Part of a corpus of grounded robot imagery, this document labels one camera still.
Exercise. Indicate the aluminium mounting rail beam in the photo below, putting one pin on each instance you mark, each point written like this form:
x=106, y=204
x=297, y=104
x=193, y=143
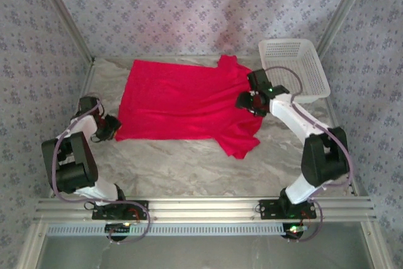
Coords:
x=204, y=209

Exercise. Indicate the red t-shirt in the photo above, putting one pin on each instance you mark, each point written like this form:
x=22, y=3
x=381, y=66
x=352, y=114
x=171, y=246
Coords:
x=176, y=102

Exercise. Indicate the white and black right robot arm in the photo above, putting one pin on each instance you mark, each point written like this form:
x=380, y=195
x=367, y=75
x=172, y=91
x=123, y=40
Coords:
x=324, y=158

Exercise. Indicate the black controller board green light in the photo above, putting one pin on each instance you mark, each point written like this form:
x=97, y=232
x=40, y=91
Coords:
x=294, y=229
x=118, y=227

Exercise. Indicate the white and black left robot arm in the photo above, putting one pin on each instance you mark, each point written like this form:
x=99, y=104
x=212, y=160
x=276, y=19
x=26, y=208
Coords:
x=72, y=162

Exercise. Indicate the white perforated plastic basket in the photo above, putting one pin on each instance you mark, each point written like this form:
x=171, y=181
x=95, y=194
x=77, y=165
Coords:
x=280, y=51

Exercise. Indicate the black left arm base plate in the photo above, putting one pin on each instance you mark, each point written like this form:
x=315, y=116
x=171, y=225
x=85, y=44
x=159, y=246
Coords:
x=145, y=204

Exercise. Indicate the aluminium frame post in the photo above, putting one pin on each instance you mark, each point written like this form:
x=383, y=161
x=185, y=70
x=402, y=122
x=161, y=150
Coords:
x=342, y=14
x=67, y=14

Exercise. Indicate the aluminium frame leg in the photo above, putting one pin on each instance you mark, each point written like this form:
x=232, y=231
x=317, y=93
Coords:
x=31, y=243
x=373, y=243

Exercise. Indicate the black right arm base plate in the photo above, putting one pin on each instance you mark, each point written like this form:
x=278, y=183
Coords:
x=267, y=214

